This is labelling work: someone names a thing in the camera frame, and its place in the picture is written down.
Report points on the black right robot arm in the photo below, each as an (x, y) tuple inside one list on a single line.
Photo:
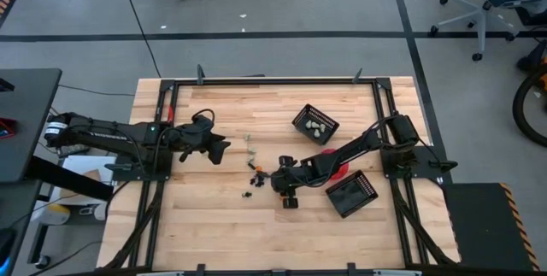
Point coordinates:
[(354, 150)]

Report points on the black plastic mesh basket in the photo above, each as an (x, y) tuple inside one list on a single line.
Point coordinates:
[(350, 195), (329, 122)]

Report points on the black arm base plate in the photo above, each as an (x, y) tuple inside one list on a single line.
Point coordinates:
[(124, 175), (425, 169)]

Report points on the black rubber hoop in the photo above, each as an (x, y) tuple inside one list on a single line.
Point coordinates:
[(517, 109)]

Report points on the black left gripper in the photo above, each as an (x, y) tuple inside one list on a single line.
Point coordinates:
[(194, 135)]

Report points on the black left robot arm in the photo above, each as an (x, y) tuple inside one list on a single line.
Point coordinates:
[(107, 135)]

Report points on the black desk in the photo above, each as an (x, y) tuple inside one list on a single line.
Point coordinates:
[(30, 118)]

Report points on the brown cardboard piece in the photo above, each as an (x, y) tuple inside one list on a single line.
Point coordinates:
[(92, 176)]

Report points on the black aluminium table frame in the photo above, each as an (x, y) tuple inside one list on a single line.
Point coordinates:
[(273, 82)]

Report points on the white box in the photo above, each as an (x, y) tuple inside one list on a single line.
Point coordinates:
[(89, 167)]

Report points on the black hazard-striped platform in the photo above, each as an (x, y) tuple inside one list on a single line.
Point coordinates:
[(478, 224)]

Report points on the yellow and white bottle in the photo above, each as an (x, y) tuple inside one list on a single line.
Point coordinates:
[(53, 214)]

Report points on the black and orange machine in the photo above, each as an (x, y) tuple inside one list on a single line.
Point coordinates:
[(536, 60)]

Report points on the black metal bar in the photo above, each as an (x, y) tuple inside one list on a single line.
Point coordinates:
[(68, 177)]

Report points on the red object on desk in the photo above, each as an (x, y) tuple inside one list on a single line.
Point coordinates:
[(6, 128)]

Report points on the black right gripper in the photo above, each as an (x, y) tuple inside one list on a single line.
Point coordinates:
[(288, 177)]

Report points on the pink plastic bowl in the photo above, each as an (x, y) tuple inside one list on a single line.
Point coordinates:
[(342, 171)]

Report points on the black power adapter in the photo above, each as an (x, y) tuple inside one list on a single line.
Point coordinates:
[(72, 151)]

